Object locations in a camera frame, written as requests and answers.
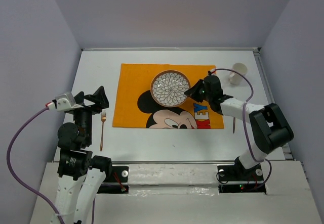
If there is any orange cartoon cloth placemat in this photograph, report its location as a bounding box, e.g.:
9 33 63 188
112 64 224 129

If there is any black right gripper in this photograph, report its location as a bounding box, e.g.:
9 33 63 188
184 78 212 102

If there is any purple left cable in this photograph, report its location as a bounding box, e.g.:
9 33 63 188
6 105 98 224

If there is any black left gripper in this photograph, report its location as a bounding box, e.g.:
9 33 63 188
73 84 109 144

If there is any patterned ceramic plate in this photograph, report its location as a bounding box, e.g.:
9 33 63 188
150 70 191 108

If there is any copper fork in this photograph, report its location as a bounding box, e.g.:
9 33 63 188
99 110 106 151

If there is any white ceramic mug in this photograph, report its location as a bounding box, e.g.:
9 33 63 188
229 63 248 85

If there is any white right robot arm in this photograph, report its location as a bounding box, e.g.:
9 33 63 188
184 75 294 180

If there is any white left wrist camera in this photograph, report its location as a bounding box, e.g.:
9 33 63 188
45 92 83 112

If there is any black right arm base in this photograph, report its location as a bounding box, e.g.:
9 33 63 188
216 164 266 194

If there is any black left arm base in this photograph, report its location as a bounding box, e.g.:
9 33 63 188
97 165 129 194

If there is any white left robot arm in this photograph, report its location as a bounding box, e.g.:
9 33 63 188
46 86 112 223

